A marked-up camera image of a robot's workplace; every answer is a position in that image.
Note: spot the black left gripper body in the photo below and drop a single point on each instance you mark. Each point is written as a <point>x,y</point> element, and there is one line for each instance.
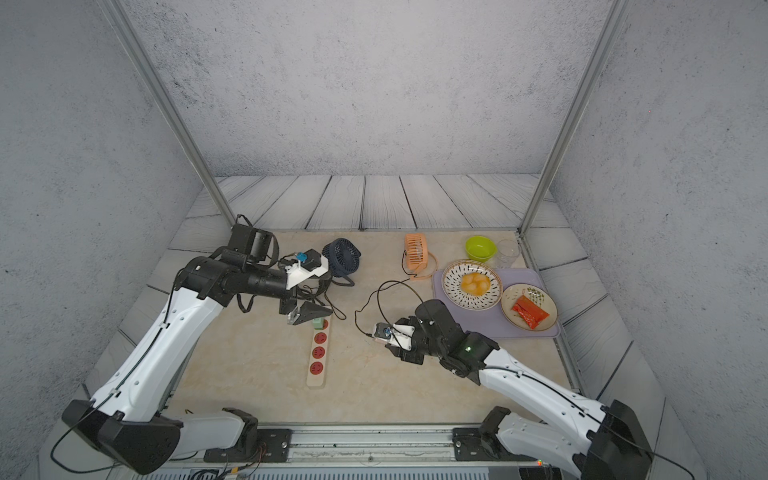
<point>276,285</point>

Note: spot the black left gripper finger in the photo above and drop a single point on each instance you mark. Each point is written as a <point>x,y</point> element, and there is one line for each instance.
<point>308,312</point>
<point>288,306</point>

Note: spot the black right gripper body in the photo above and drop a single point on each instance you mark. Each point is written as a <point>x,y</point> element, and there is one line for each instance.
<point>421,345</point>

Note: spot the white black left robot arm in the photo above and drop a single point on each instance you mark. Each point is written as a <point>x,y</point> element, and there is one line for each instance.
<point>123,418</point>

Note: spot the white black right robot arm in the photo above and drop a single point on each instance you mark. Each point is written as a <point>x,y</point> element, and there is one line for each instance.
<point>576,434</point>

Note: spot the white red power strip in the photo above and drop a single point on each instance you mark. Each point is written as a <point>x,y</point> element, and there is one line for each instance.
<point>318,356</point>

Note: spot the orange desk fan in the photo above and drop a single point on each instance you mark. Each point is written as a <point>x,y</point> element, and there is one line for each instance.
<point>419,262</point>

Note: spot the patterned ceramic plate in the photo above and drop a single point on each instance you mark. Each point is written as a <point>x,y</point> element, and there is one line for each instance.
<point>451,286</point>

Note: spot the lavender tray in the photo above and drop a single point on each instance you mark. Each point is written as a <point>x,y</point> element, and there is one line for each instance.
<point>492,322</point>

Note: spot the knotted bread roll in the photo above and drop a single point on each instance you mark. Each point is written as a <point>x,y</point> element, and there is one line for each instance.
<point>475,284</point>

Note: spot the green plastic bowl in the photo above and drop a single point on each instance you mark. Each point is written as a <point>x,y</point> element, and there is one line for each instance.
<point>480,248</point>

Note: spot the red snack packet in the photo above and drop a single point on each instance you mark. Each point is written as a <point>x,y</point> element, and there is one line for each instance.
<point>530,312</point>

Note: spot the small beige floral plate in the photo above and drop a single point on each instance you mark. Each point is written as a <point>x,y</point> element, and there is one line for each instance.
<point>538,296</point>

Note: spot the clear glass cup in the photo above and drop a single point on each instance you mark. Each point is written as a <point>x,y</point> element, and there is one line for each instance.
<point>508,252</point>

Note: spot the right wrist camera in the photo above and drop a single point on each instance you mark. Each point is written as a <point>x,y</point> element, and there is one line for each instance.
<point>397,335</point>

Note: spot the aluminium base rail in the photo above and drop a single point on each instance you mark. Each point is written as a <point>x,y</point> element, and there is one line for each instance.
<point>401,452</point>

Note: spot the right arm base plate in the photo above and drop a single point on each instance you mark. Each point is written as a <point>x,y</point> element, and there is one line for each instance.
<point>470,445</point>

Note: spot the left metal frame post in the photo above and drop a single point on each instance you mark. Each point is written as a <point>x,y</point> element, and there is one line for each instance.
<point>131,43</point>

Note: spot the metal frame post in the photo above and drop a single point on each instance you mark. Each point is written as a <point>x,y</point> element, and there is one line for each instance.
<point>131,43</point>
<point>609,34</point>

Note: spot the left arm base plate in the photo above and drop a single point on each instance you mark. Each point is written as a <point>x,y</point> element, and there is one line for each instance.
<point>267,445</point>

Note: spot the right metal frame post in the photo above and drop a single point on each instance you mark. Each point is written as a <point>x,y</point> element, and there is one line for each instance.
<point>609,34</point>

